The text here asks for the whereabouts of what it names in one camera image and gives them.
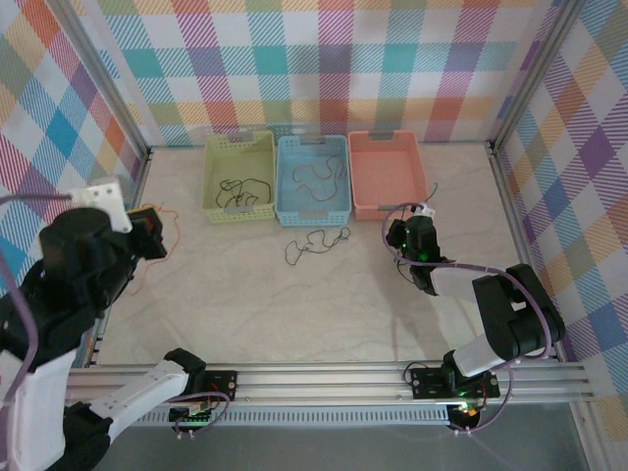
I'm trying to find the blue plastic basket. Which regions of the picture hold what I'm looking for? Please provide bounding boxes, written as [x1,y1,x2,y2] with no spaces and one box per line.
[275,134,353,230]

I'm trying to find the aluminium side rail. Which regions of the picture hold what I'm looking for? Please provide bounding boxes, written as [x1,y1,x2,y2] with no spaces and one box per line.
[85,146,153,369]
[488,141,565,364]

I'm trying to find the aluminium mounting rail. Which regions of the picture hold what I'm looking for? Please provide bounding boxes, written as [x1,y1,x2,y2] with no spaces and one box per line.
[63,361,595,408]

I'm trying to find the orange thin cable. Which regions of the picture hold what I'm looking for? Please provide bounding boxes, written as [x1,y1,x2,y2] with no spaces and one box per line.
[128,202,183,298]

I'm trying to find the aluminium frame post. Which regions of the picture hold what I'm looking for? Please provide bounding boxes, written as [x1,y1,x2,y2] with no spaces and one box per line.
[46,0,151,158]
[490,0,590,156]
[568,399,612,471]

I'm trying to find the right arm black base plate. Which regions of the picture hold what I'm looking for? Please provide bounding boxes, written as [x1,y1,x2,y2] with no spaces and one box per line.
[410,366,501,399]

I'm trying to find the plaid backdrop cloth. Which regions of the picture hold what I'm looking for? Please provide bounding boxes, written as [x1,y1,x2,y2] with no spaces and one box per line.
[63,0,570,148]
[0,0,148,393]
[495,0,628,471]

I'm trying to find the brown-red thin cable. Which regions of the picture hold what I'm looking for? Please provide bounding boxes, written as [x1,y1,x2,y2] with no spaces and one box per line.
[292,155,347,204]

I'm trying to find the grey slotted cable duct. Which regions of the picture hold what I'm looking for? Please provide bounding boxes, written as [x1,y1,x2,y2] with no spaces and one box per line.
[131,409,452,428]

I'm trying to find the green plastic basket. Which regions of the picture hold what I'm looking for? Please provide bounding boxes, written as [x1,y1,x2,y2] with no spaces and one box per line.
[200,131,277,226]

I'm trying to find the grey metal panel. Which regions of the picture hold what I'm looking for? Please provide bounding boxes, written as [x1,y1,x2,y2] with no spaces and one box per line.
[97,424,590,471]

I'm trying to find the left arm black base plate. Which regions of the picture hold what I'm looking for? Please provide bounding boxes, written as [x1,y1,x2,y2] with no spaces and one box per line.
[183,370,239,403]

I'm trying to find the pink plastic basket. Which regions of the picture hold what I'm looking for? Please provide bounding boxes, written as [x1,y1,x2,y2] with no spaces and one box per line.
[346,130,432,222]

